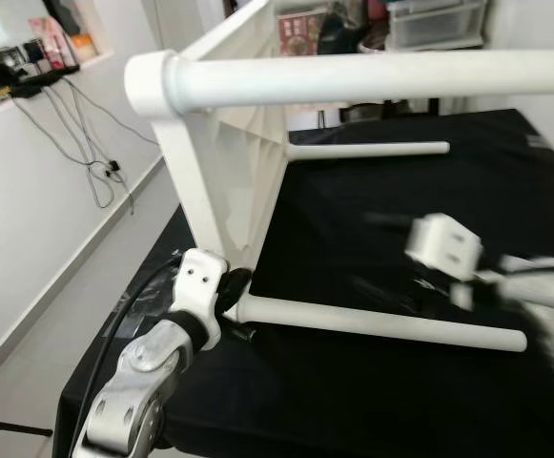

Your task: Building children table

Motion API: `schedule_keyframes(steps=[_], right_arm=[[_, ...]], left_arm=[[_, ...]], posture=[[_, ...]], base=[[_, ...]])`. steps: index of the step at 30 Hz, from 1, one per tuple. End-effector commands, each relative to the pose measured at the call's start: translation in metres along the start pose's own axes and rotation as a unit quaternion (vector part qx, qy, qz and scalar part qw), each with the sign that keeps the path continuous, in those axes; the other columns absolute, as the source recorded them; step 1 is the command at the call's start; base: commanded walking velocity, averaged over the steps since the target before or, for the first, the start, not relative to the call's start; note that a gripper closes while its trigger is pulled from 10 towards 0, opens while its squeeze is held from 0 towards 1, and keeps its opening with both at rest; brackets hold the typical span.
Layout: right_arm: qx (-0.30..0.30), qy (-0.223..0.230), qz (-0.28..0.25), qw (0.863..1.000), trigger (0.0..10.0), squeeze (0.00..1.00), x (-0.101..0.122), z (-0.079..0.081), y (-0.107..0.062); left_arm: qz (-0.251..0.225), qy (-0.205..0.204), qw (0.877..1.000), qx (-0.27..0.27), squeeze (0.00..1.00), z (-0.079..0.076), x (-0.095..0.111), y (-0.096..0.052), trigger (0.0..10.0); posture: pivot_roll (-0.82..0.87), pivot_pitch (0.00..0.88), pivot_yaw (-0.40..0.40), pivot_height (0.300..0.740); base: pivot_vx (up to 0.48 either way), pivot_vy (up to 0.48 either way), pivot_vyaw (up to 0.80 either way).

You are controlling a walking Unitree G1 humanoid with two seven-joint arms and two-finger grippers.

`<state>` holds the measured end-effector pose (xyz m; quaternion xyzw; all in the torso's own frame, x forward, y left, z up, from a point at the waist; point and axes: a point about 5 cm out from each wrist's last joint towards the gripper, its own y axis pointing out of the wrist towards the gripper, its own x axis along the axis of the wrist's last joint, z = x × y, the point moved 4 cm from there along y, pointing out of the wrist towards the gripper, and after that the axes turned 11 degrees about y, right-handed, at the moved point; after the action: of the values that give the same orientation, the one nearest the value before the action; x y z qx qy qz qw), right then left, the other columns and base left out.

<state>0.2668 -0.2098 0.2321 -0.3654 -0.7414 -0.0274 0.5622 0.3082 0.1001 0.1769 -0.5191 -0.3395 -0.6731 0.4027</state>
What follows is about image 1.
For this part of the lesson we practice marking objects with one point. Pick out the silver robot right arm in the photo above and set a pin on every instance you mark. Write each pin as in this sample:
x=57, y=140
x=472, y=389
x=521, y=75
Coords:
x=548, y=305

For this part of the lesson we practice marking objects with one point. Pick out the white plastic children table top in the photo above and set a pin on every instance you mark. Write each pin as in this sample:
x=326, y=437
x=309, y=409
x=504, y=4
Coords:
x=219, y=172

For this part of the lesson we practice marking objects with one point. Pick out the black tablecloth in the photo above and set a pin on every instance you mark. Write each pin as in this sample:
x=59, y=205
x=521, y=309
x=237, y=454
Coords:
x=353, y=401

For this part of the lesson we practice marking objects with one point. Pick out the thin black floor bar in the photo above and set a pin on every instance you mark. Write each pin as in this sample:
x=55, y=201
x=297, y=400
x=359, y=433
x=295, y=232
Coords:
x=10, y=426

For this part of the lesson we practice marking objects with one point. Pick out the orange container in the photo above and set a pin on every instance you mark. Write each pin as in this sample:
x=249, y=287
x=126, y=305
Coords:
x=83, y=48

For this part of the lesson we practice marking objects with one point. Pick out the pink bag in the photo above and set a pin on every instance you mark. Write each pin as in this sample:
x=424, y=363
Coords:
x=52, y=38

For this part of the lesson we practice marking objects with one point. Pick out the black power adapter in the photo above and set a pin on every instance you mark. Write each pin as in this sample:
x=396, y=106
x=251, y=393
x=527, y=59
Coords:
x=113, y=167

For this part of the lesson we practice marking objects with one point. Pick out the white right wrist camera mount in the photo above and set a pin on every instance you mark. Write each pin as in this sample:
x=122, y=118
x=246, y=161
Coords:
x=443, y=243

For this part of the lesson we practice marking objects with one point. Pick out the black plastic bag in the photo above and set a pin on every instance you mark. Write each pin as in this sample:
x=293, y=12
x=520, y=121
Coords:
x=341, y=33

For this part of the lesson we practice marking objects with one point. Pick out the white plastic table leg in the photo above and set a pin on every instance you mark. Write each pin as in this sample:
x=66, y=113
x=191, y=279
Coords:
x=372, y=149
x=372, y=78
x=381, y=322

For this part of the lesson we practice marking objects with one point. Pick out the clear storage box green lid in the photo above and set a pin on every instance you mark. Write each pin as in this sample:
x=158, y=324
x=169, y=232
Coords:
x=439, y=24

